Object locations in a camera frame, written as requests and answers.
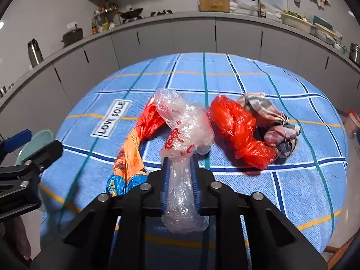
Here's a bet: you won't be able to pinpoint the dark kitchen faucet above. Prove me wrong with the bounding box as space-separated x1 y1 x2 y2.
251 0 266 18

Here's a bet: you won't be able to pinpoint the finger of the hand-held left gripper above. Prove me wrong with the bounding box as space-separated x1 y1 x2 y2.
0 140 64 223
0 129 32 155

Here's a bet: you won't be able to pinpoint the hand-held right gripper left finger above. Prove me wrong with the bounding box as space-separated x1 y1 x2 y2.
29 157 172 270

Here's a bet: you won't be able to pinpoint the brown wooden chair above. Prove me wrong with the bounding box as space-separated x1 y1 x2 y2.
323 238 356 270

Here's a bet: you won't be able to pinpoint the gas stove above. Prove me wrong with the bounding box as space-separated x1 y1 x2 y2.
121 9 173 24

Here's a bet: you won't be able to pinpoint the teal waste bin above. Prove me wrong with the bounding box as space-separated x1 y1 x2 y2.
15 129 54 213

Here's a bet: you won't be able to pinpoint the black rice cooker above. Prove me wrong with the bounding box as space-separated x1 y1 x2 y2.
62 27 84 48

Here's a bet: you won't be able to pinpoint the clear plastic bag red print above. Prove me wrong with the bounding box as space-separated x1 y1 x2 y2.
154 88 215 234

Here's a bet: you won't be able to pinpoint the person's left forearm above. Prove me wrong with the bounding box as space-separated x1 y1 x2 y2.
0 216 32 261

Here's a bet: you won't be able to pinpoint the spice rack with bottles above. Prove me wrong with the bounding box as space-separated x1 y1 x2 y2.
91 1 117 35

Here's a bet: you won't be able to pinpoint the wooden box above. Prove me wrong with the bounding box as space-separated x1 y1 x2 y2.
198 0 231 12

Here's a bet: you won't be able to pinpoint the red lid plastic container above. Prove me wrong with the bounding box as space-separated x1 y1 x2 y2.
344 110 360 138

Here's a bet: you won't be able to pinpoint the steel kettle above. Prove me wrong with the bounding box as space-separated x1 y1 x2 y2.
27 38 44 68

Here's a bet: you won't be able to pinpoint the black wok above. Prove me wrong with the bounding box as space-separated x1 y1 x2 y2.
117 8 144 20

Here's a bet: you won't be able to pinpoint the blue checked tablecloth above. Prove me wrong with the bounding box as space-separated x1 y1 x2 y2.
39 52 349 270

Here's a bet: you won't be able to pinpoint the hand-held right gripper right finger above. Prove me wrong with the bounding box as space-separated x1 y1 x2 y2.
191 156 329 270

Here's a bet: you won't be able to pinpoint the steel pot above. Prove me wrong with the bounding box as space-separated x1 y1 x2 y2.
349 43 360 62

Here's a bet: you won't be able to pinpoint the crumpled plaid cloth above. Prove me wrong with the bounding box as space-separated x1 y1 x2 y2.
236 92 302 165

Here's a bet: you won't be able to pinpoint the grey kitchen counter cabinets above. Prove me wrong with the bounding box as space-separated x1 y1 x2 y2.
0 11 360 147

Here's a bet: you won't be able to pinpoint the cream basin with vegetables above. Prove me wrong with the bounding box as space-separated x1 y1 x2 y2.
281 10 313 33

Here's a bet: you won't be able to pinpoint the orange and blue snack wrapper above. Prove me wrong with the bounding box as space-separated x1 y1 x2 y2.
105 98 166 197

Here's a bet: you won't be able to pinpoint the stack of bowls and basins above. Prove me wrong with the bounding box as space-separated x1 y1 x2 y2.
311 15 342 44

